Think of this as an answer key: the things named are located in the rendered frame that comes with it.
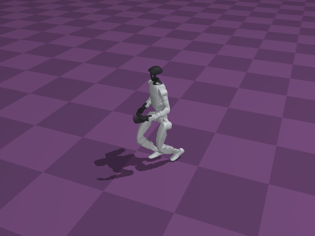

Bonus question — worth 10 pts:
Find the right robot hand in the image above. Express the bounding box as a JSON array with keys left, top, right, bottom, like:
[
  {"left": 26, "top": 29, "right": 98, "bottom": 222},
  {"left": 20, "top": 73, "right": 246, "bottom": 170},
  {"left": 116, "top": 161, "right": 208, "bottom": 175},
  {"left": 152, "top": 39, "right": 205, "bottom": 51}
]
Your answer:
[{"left": 136, "top": 103, "right": 147, "bottom": 117}]

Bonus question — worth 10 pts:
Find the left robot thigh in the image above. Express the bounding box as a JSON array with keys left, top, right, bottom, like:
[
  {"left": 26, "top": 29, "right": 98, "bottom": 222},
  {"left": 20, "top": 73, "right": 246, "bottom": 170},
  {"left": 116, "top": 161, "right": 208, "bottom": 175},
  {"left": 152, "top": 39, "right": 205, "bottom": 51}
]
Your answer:
[{"left": 156, "top": 118, "right": 172, "bottom": 152}]

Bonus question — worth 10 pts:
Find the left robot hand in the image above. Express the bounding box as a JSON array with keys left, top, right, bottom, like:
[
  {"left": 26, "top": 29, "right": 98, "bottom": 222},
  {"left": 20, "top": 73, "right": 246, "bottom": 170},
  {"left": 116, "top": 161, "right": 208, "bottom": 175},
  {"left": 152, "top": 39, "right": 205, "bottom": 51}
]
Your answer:
[{"left": 133, "top": 113, "right": 152, "bottom": 123}]

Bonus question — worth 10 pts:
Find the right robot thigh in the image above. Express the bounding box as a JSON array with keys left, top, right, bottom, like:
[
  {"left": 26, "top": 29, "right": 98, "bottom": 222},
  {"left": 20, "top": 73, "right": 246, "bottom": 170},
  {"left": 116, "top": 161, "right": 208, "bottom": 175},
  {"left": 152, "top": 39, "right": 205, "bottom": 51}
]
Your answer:
[{"left": 136, "top": 112, "right": 156, "bottom": 144}]

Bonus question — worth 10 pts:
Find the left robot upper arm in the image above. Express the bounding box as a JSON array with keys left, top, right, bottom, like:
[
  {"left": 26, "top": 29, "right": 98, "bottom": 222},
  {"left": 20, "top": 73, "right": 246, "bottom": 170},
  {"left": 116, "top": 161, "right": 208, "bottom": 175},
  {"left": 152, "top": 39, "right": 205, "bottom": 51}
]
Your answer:
[{"left": 158, "top": 87, "right": 170, "bottom": 111}]

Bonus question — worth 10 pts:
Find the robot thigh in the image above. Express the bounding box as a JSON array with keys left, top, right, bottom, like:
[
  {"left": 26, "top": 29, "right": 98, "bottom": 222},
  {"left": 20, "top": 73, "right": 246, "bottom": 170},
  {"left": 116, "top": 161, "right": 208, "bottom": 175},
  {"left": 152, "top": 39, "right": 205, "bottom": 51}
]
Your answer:
[
  {"left": 136, "top": 112, "right": 156, "bottom": 144},
  {"left": 156, "top": 118, "right": 172, "bottom": 152}
]

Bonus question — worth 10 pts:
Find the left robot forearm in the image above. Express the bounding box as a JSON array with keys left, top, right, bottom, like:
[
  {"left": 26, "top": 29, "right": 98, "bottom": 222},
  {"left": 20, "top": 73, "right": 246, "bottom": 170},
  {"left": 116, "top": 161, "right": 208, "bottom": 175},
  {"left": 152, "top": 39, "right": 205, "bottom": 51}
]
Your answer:
[{"left": 149, "top": 108, "right": 169, "bottom": 121}]

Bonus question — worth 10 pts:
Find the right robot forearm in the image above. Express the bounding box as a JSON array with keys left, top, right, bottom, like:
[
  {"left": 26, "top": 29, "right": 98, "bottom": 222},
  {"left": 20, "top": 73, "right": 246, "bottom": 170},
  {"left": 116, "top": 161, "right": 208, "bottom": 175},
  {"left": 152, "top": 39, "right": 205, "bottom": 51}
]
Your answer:
[{"left": 145, "top": 97, "right": 151, "bottom": 108}]

